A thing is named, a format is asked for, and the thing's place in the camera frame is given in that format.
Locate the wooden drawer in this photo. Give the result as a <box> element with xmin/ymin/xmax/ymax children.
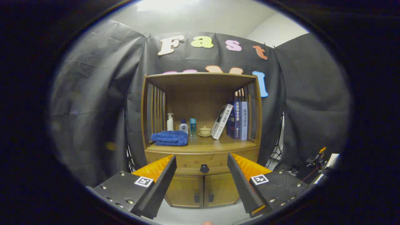
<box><xmin>145</xmin><ymin>148</ymin><xmax>260</xmax><ymax>175</ymax></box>

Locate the wooden countertop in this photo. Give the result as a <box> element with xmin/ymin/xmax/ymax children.
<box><xmin>146</xmin><ymin>136</ymin><xmax>259</xmax><ymax>153</ymax></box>

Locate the wooden cabinet door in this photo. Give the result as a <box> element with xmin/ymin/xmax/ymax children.
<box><xmin>204</xmin><ymin>173</ymin><xmax>240</xmax><ymax>207</ymax></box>
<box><xmin>165</xmin><ymin>175</ymin><xmax>204</xmax><ymax>208</ymax></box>

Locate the black equipment with orange part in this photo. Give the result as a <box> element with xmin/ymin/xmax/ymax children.
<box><xmin>306</xmin><ymin>147</ymin><xmax>327</xmax><ymax>169</ymax></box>

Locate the light blue book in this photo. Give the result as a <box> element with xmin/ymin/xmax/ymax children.
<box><xmin>240</xmin><ymin>101</ymin><xmax>248</xmax><ymax>140</ymax></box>

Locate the white book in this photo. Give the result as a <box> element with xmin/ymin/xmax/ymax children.
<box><xmin>211</xmin><ymin>104</ymin><xmax>233</xmax><ymax>140</ymax></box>

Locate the blue folded towel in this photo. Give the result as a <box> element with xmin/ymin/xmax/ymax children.
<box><xmin>151</xmin><ymin>130</ymin><xmax>189</xmax><ymax>147</ymax></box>

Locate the white paper sheet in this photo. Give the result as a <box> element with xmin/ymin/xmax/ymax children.
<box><xmin>325</xmin><ymin>153</ymin><xmax>340</xmax><ymax>168</ymax></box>

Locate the wooden cabinet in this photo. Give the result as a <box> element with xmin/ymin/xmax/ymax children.
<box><xmin>141</xmin><ymin>72</ymin><xmax>263</xmax><ymax>208</ymax></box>

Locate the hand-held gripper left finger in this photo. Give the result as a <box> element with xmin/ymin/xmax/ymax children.
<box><xmin>86</xmin><ymin>154</ymin><xmax>177</xmax><ymax>220</ymax></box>

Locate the black backdrop cloth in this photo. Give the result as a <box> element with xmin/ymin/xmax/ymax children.
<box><xmin>50</xmin><ymin>19</ymin><xmax>350</xmax><ymax>188</ymax></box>

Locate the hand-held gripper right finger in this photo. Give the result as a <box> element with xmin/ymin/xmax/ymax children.
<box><xmin>227</xmin><ymin>153</ymin><xmax>310</xmax><ymax>218</ymax></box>

